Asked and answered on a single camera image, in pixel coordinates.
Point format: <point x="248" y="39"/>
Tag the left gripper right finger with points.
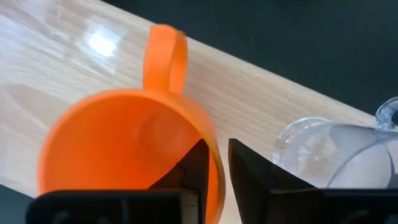
<point x="280" y="202"/>

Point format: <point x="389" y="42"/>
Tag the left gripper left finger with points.
<point x="124" y="207"/>

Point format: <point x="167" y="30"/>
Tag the clear plastic cup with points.
<point x="326" y="152"/>

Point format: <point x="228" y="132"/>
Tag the orange plastic cup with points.
<point x="109" y="140"/>

